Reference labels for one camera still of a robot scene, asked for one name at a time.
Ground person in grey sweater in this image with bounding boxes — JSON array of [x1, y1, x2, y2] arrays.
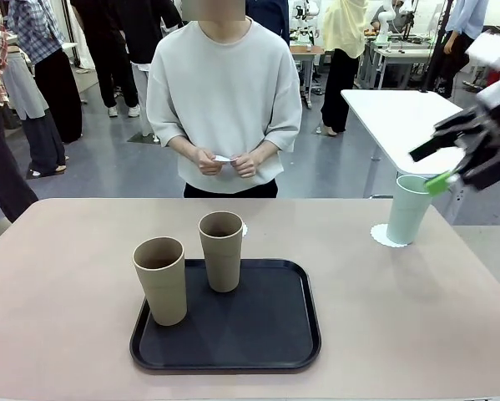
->
[[145, 0, 304, 199]]

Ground grey workbench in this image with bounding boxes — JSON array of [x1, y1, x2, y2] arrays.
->
[[360, 39, 437, 91]]

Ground white table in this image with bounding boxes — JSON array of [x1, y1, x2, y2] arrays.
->
[[340, 89, 500, 181]]

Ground bystander in light blue shirt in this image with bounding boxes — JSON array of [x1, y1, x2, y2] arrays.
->
[[435, 0, 491, 99]]

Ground person's left forearm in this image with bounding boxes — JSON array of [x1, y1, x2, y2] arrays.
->
[[254, 140, 282, 167]]

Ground pale green tall cup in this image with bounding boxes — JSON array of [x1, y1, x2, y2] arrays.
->
[[385, 174, 435, 246]]

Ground person's right forearm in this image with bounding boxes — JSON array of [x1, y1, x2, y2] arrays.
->
[[167, 135, 201, 163]]

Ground small brown table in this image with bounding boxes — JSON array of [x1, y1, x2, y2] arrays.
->
[[289, 44, 326, 110]]

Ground bystander in grey skirt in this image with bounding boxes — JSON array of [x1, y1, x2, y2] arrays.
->
[[2, 48, 69, 179]]

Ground person's left hand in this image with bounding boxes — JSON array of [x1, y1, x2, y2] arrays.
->
[[231, 152, 260, 180]]

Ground person's right hand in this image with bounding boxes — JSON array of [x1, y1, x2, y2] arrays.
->
[[194, 148, 225, 176]]

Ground bystander in dark navy top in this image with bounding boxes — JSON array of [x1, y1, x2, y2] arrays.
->
[[245, 0, 291, 47]]

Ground black slanted pole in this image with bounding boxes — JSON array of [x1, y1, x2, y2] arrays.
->
[[419, 0, 456, 95]]

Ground bystander in yellow top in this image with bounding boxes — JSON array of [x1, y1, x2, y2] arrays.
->
[[320, 0, 370, 137]]

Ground tan tall cup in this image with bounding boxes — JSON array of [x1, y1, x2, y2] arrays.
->
[[132, 236, 189, 327], [198, 211, 245, 293]]

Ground bystander in black with sneakers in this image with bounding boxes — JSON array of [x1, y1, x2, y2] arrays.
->
[[72, 0, 142, 119]]

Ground bystander in black top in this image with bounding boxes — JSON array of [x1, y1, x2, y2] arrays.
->
[[122, 0, 184, 141]]

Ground bystander in blue plaid shirt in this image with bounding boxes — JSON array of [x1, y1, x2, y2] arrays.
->
[[7, 0, 83, 145]]

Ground black plastic tray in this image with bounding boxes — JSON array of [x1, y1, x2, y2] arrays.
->
[[129, 258, 322, 374]]

